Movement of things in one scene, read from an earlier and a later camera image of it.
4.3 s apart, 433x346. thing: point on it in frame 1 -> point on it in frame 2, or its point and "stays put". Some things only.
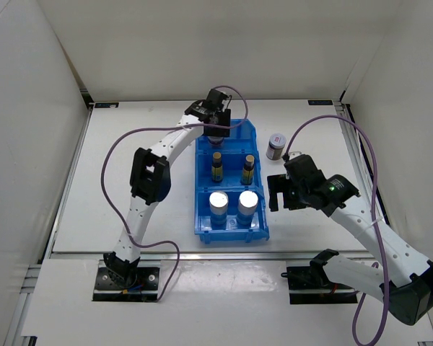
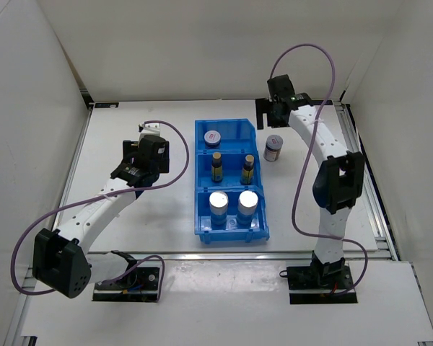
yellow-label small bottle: [217, 167] stays put
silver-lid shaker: [219, 208] stays put
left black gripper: [219, 131] -> [129, 149]
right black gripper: [277, 184] -> [263, 107]
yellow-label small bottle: [247, 174] stays put
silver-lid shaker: [247, 202] stays put
